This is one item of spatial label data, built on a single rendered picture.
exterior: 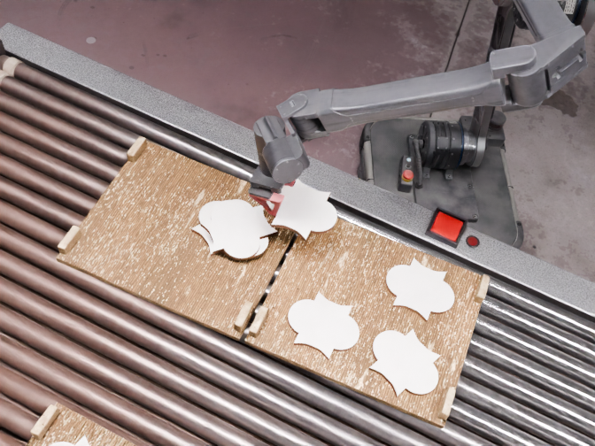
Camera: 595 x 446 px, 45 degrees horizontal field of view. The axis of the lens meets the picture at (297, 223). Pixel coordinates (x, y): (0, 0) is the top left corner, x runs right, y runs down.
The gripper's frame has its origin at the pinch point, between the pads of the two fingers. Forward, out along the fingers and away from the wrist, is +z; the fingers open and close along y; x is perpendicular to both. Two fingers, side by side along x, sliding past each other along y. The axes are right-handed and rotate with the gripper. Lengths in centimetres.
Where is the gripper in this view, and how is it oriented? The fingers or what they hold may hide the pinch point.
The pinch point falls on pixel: (280, 198)
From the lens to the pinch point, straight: 142.4
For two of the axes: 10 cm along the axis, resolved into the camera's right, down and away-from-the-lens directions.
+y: 4.0, -7.3, 5.6
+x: -9.1, -2.6, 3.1
